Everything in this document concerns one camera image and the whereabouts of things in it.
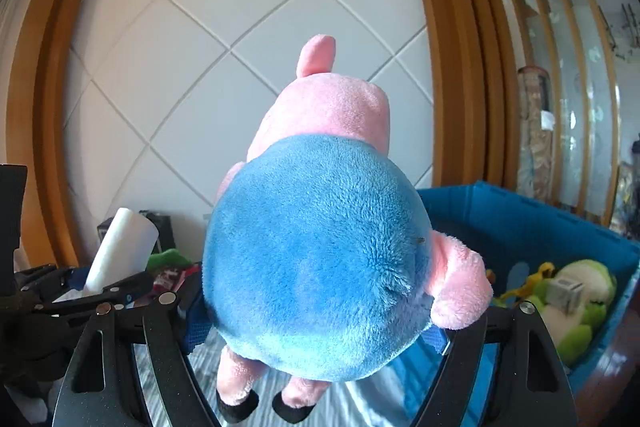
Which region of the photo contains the small grey cube box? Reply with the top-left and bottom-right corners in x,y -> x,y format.
545,278 -> 586,314

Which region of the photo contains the blue plastic crate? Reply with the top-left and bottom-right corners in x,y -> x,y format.
416,179 -> 640,395

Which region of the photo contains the blue pig plush toy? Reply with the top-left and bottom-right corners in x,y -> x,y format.
202,34 -> 493,424

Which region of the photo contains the white paper roll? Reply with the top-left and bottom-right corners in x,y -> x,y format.
82,208 -> 160,297

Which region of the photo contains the green frog plush toy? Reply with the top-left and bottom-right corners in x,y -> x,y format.
492,259 -> 618,368

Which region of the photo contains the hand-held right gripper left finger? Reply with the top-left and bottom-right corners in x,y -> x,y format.
52,279 -> 223,427

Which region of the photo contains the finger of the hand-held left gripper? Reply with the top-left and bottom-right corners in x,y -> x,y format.
22,263 -> 93,294
37,273 -> 153,315

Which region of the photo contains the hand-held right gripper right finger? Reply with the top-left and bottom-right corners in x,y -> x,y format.
412,299 -> 581,427

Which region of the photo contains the green plush hat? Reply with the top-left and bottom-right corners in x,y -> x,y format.
146,248 -> 193,273

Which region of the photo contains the wood-framed glass partition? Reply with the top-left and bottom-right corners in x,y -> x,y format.
502,0 -> 640,238

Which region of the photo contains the wooden headboard frame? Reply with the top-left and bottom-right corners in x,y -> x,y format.
5,0 -> 521,268

